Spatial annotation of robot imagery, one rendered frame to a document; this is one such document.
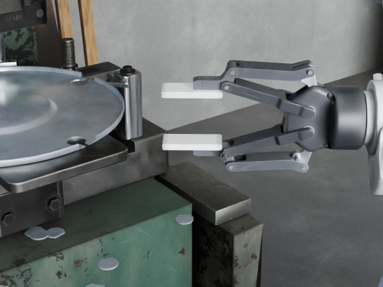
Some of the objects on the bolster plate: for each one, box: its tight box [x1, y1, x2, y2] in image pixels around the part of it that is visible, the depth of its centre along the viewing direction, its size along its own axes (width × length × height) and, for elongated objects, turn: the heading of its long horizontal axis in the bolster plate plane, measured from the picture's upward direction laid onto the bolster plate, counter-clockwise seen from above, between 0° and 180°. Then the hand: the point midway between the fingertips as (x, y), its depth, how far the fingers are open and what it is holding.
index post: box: [114, 65, 143, 140], centre depth 108 cm, size 3×3×10 cm
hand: (188, 116), depth 97 cm, fingers open, 6 cm apart
